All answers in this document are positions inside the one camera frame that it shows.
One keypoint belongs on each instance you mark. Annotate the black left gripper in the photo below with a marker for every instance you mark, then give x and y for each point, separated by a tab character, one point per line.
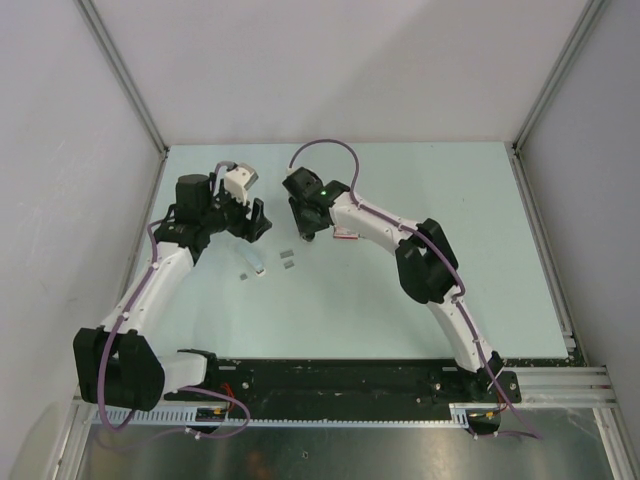
253	228

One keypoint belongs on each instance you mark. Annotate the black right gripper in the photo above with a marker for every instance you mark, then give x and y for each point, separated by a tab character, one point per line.
303	226

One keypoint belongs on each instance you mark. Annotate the red white staple box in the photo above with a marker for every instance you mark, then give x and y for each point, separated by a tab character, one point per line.
345	234

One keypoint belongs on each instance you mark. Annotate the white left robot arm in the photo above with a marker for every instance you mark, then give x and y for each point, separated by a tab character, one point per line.
115	362

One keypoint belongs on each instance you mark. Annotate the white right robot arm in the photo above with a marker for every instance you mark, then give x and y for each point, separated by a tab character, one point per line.
426	264

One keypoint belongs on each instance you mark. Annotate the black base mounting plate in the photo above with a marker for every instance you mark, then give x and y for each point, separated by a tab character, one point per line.
440	380

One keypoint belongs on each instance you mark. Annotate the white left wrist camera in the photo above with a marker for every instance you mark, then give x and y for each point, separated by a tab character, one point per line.
238	181

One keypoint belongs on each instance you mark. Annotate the aluminium frame rail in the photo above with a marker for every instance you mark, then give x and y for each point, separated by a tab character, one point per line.
561	387

